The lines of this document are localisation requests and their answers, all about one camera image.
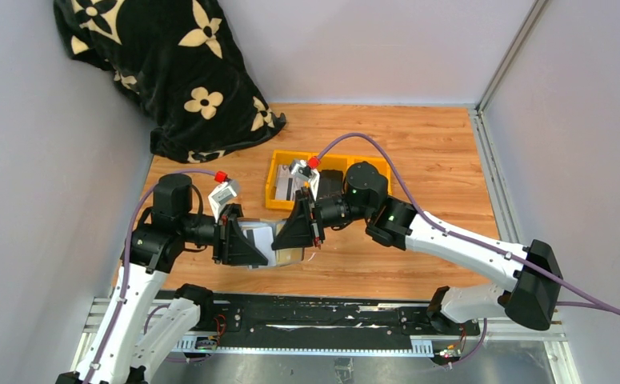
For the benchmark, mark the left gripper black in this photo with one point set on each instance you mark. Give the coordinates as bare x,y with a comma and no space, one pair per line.
230,244

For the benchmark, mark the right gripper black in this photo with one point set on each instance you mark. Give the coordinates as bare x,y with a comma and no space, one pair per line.
300,229

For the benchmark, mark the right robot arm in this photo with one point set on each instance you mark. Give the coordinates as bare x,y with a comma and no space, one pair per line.
523,279

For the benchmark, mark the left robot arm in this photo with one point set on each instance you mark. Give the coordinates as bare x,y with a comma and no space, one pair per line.
124,350

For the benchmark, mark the silver cards pile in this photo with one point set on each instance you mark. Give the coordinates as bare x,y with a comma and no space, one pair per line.
286,184

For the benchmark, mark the yellow bin left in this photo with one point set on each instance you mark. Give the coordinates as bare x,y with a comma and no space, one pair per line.
279,157

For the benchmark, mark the yellow bin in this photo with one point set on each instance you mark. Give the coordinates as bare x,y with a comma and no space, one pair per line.
381,165
279,157
330,162

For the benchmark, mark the yellow bin middle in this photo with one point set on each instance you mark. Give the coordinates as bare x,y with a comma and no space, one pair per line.
330,162

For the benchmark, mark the yellow bin right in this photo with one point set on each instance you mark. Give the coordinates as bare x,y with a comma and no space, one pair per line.
381,165

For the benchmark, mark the black floral blanket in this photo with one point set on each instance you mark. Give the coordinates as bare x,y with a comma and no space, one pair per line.
178,62

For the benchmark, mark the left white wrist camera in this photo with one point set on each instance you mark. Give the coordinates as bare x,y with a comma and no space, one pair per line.
221,195

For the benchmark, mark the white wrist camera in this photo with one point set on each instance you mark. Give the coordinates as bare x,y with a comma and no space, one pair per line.
221,195
302,175

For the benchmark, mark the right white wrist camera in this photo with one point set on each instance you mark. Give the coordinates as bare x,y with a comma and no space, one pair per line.
302,175

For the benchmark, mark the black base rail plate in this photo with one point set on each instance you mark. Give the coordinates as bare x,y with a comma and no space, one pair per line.
275,322

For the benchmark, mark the aluminium frame post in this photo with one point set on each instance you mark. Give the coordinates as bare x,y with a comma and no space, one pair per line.
516,45

